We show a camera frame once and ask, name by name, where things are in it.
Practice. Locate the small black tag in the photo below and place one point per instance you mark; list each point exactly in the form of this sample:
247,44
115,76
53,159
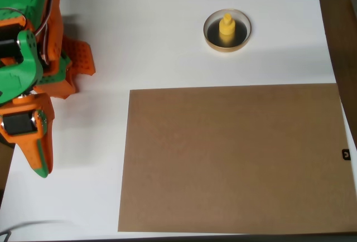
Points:
346,154

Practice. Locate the round gold-rimmed dark dish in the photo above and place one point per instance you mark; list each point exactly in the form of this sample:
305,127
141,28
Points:
212,34

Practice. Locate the orange gripper black servo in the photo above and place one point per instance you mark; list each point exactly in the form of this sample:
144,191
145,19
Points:
19,124

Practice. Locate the small yellow plastic piece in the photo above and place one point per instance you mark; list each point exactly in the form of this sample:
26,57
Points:
226,27

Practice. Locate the brown rectangular board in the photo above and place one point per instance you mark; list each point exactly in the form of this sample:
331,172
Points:
237,158

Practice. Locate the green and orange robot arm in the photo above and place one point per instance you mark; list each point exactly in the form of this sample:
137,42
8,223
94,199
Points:
16,72

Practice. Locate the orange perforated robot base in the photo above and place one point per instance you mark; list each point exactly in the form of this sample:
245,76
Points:
83,55

